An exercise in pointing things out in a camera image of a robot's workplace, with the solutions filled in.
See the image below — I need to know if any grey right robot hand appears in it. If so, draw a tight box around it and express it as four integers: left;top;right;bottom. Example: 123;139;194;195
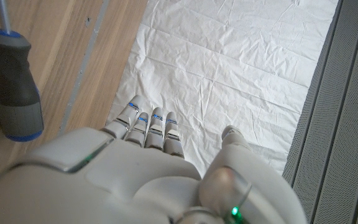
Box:
0;95;309;224

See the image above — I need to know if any black blue handled screwdriver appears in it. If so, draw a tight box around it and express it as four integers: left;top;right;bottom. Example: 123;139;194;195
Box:
0;0;45;142

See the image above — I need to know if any white backdrop cloth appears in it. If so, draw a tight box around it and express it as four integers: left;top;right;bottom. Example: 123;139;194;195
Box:
106;0;340;179

